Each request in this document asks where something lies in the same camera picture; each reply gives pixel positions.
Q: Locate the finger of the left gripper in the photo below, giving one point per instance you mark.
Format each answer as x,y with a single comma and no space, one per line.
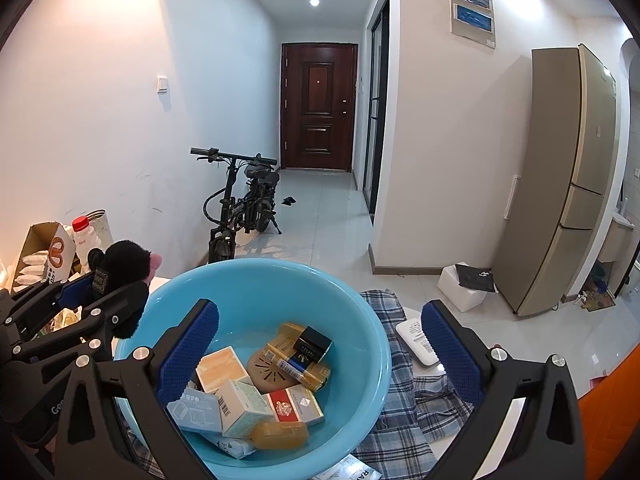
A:
36,305
100,304

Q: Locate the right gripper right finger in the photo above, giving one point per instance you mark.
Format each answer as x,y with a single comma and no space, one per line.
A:
547,440

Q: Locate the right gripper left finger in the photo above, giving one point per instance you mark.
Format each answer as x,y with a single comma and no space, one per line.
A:
91,443

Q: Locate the black plush toy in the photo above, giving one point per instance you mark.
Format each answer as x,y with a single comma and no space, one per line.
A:
122,264

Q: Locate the grey-blue product box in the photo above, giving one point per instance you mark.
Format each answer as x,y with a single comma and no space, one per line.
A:
196,411

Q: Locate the gold blue packet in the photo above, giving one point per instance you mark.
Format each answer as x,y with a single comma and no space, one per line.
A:
280,351

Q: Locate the small black box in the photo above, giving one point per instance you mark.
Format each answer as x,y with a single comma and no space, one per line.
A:
312,344

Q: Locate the light blue carton box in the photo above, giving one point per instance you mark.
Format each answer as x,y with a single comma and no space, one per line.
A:
349,468

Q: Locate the open cardboard snack box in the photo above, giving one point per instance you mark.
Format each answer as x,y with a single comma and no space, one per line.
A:
48,252

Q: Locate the orange chair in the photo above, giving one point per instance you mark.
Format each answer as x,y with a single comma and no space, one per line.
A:
610,422

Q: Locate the strawberry milk bottle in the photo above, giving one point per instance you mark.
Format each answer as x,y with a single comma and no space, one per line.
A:
85,239

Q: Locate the beige square box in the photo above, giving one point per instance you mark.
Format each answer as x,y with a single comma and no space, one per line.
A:
216,368

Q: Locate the blue plaid cloth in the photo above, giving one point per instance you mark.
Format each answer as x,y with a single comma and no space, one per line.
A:
418,411

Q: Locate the white wipes packet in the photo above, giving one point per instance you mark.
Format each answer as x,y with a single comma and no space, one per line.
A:
236,448

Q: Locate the white foam box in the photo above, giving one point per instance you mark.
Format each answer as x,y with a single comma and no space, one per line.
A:
465,286

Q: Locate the white remote control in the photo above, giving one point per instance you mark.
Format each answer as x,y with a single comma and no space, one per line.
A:
411,333

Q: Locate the white barcode box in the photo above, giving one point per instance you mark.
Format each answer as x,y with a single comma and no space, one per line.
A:
242,408

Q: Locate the brown round perforated disc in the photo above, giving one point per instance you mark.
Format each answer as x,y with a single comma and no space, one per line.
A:
266,376

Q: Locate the black bicycle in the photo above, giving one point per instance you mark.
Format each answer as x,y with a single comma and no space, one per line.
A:
255,211

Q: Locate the blue plastic basin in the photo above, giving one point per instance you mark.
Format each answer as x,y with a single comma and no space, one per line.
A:
254,297

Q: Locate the red white box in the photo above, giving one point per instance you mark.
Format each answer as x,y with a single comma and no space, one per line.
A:
295,404

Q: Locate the beige refrigerator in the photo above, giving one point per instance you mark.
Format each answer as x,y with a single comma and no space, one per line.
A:
569,156

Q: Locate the dark red door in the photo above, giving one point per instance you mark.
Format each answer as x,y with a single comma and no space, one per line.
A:
318,100

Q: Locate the white light switch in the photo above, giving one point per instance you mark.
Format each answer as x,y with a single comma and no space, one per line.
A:
161,84

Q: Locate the wall electrical panel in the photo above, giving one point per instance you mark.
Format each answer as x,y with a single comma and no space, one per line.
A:
474,20

